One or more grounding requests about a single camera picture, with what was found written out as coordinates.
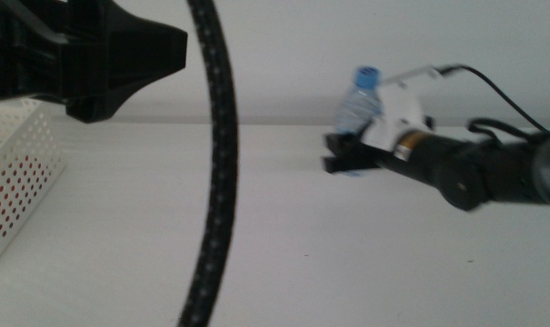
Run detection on clear water bottle blue cap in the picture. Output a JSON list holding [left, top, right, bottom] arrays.
[[333, 65, 385, 178]]

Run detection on red cola can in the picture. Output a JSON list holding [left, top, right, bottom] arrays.
[[0, 152, 46, 249]]

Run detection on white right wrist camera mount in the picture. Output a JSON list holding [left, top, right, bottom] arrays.
[[363, 64, 442, 154]]

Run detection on black right camera cable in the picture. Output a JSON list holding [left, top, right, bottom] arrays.
[[437, 63, 550, 143]]

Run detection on white perforated plastic basket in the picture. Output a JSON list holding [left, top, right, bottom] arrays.
[[0, 97, 67, 276]]

